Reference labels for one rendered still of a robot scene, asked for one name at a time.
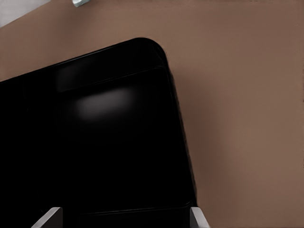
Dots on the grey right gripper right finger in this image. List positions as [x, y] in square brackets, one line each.
[198, 218]

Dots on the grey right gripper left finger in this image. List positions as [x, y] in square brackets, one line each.
[48, 218]

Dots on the black rectangular tray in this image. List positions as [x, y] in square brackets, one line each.
[99, 142]

